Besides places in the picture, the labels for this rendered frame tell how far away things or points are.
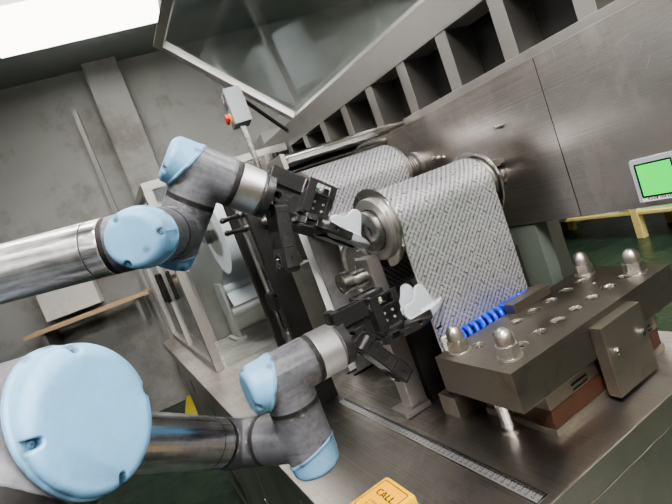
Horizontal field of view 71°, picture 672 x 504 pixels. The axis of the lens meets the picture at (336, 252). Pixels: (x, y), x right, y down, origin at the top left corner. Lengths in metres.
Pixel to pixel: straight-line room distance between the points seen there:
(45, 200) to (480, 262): 4.52
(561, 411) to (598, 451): 0.07
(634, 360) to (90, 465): 0.72
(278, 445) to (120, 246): 0.36
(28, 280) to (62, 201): 4.35
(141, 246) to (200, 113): 4.47
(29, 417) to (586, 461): 0.62
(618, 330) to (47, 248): 0.78
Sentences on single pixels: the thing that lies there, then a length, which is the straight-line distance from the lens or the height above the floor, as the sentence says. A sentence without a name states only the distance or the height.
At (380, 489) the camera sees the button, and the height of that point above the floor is 0.92.
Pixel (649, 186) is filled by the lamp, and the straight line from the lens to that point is 0.89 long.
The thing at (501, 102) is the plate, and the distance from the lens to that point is 1.01.
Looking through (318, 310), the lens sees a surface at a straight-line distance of 1.53.
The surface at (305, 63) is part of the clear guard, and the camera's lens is 1.51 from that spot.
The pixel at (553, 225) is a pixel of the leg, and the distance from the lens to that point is 1.27.
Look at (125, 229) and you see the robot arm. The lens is 0.60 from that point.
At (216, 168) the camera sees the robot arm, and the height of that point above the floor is 1.43.
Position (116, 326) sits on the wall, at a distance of 4.96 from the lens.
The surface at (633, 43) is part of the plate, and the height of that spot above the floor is 1.39.
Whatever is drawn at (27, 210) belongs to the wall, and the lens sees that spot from 5.09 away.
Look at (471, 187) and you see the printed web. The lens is 0.91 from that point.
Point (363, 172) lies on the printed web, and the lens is 1.07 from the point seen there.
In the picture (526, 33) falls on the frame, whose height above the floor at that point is 1.49.
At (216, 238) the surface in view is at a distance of 1.74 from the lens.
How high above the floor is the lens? 1.32
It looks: 6 degrees down
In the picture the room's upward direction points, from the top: 20 degrees counter-clockwise
